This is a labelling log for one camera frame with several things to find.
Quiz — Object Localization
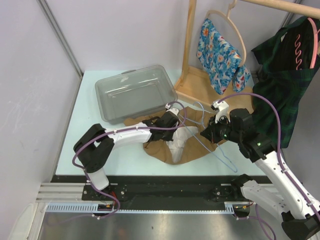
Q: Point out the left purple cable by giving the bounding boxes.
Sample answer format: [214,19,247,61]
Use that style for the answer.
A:
[71,101,187,222]

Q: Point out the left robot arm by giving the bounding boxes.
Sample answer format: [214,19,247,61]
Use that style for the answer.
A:
[72,108,179,200]

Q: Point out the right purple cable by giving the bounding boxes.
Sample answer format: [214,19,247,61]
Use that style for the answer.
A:
[217,92,320,240]

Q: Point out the beige wooden hanger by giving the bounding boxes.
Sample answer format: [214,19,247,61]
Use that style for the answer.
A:
[206,0,247,68]

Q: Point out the purple cable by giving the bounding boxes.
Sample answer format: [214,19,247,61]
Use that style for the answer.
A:
[71,101,187,222]
[217,92,320,240]

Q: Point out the blue wire hanger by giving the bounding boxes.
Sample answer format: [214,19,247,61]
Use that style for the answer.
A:
[176,101,238,173]

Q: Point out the green plaid garment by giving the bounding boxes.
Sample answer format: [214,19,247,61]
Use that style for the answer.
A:
[252,16,320,149]

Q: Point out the pink plastic hanger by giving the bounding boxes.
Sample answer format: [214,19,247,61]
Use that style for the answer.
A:
[294,17,320,70]

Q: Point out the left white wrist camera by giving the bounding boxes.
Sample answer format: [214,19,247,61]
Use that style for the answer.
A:
[165,103,180,116]

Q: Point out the blue floral skirt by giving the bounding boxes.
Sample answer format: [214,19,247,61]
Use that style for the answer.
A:
[196,18,251,95]

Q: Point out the tan garment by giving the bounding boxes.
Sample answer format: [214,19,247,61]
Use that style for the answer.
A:
[122,106,218,166]

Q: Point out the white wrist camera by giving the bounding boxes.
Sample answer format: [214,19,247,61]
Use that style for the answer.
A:
[211,100,229,124]
[165,103,180,116]

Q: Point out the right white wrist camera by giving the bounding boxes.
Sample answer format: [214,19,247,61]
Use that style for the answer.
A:
[211,100,229,124]

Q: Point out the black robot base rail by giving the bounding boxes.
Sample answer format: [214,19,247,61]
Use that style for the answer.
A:
[51,174,276,221]

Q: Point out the wooden clothes rack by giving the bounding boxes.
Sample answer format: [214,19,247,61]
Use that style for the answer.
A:
[173,0,320,111]

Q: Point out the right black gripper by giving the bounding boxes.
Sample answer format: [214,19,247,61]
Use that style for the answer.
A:
[200,113,242,144]

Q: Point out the clear plastic tray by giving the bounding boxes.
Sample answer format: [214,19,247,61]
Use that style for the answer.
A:
[95,65,178,124]

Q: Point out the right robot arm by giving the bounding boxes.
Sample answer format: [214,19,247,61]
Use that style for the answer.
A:
[200,106,320,240]

